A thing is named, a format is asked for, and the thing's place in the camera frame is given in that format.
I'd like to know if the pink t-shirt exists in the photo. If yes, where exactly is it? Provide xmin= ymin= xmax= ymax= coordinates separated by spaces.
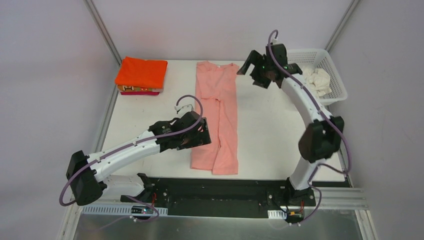
xmin=190 ymin=61 xmax=239 ymax=175

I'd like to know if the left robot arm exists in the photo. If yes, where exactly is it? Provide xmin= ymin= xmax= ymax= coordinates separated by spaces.
xmin=66 ymin=111 xmax=211 ymax=206

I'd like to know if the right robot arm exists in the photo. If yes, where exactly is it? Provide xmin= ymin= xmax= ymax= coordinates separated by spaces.
xmin=237 ymin=43 xmax=344 ymax=197

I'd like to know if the white crumpled t-shirt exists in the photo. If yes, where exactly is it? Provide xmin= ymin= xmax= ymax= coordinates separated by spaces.
xmin=300 ymin=65 xmax=332 ymax=98

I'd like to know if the white plastic basket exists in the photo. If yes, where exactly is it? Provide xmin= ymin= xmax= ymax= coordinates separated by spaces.
xmin=287 ymin=48 xmax=348 ymax=106

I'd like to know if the magenta folded t-shirt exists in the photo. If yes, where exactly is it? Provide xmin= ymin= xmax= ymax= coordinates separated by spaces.
xmin=120 ymin=91 xmax=160 ymax=96

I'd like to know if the orange folded t-shirt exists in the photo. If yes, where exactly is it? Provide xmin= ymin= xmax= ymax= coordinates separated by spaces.
xmin=114 ymin=56 xmax=168 ymax=89

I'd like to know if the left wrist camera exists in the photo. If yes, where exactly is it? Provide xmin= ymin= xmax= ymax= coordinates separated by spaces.
xmin=174 ymin=104 xmax=194 ymax=116

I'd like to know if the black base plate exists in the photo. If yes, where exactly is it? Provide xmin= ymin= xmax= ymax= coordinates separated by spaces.
xmin=120 ymin=176 xmax=316 ymax=219

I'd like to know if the right white cable duct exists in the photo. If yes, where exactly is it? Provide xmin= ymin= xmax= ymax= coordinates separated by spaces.
xmin=267 ymin=210 xmax=287 ymax=220

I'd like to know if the white cable duct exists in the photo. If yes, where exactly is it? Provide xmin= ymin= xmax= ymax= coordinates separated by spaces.
xmin=82 ymin=204 xmax=168 ymax=217
xmin=267 ymin=210 xmax=287 ymax=220

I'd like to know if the right corner frame post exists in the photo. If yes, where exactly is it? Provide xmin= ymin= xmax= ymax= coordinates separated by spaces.
xmin=324 ymin=0 xmax=362 ymax=53

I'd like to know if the corner frame post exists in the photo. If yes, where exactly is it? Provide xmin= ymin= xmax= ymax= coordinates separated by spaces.
xmin=324 ymin=0 xmax=362 ymax=53
xmin=83 ymin=0 xmax=122 ymax=66

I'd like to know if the left white cable duct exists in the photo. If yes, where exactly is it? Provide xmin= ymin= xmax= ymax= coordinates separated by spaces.
xmin=82 ymin=204 xmax=168 ymax=217

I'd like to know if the aluminium rail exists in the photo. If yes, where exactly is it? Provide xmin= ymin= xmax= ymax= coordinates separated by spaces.
xmin=83 ymin=187 xmax=369 ymax=211

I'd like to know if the left corner frame post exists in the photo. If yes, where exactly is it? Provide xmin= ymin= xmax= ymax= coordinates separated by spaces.
xmin=83 ymin=0 xmax=122 ymax=66

